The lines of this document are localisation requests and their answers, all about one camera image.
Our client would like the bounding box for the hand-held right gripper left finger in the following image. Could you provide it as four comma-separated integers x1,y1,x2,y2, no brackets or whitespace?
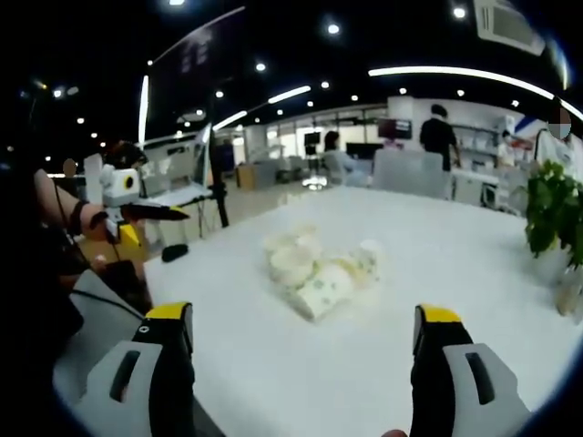
72,300,198,437

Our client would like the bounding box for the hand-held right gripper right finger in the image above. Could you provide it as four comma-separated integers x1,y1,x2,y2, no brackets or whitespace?
408,303,532,437

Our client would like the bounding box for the pile of nested paper cups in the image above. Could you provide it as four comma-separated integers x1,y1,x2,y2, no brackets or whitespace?
262,220,322,289

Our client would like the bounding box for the small white paper cup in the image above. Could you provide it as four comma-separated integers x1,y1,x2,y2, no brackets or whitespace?
357,239,384,286

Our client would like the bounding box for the green-print paper cup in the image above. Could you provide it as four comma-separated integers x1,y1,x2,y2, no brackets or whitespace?
284,260,361,323

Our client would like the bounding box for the person's left hand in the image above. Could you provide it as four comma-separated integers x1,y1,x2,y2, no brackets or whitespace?
84,205,120,243

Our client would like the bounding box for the white side desk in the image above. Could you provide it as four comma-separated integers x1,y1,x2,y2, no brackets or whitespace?
141,181,216,242

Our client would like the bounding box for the small black case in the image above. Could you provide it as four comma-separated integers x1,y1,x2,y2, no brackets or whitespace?
160,243,189,263

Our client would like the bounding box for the black tripod stand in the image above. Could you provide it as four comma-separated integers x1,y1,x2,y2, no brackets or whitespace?
205,88,230,229

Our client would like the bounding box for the cardboard box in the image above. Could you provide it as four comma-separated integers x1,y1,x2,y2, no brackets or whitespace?
234,163,260,190

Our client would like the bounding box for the person's black clothing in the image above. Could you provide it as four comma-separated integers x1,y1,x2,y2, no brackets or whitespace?
0,172,90,392

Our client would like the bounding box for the white table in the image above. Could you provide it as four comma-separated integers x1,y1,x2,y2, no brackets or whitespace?
52,185,583,437

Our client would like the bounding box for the green potted plant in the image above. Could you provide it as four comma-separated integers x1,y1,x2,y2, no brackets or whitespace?
522,158,583,317

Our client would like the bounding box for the dark monitor screen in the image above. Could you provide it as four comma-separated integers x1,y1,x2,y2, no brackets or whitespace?
376,117,414,141

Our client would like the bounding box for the long ceiling strip light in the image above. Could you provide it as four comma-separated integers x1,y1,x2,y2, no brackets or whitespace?
366,65,556,101

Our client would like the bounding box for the ceiling air conditioner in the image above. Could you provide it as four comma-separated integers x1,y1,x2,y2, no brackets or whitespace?
471,0,547,57

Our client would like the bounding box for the black wrist strap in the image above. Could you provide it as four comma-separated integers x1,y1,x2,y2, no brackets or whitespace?
67,199,89,237

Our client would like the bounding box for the black cable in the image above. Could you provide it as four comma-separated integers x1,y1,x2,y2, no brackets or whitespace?
66,288,146,320

